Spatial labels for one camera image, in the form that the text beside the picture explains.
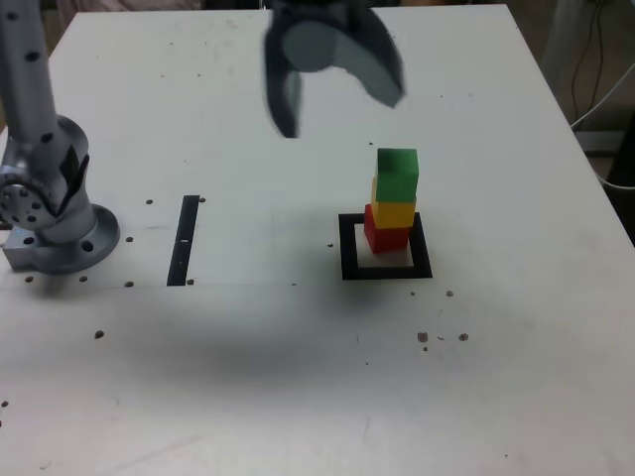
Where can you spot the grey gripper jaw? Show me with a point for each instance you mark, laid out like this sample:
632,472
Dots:
357,54

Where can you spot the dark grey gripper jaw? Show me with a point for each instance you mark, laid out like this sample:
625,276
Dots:
280,99

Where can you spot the green cube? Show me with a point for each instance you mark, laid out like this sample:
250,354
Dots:
397,183

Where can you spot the yellow cube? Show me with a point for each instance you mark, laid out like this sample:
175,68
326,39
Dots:
394,215

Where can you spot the red cube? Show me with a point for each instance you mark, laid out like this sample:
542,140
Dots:
387,240

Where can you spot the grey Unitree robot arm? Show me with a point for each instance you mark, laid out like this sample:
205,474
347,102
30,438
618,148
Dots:
30,89

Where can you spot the black tape square outline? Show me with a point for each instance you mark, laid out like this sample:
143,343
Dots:
421,248

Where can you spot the black tape strip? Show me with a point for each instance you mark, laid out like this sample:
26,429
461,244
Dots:
186,218

